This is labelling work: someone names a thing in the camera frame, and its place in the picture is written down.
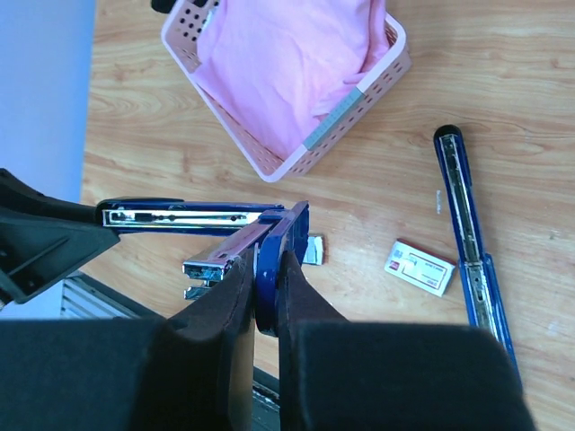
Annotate pink folded cloth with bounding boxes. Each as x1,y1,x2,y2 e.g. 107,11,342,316
193,1,389,159

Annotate red staple box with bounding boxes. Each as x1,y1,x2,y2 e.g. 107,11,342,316
385,239,456,297

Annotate silver staple strips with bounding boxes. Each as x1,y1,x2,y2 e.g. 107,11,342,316
303,234,326,266

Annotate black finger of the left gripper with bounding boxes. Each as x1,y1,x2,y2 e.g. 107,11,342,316
1,168,119,305

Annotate pink plastic basket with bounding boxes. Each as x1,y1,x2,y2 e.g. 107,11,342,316
152,1,411,182

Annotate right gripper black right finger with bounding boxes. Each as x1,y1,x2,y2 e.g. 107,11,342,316
278,252,535,430

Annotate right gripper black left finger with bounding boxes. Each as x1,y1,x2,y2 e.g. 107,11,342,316
1,256,254,430

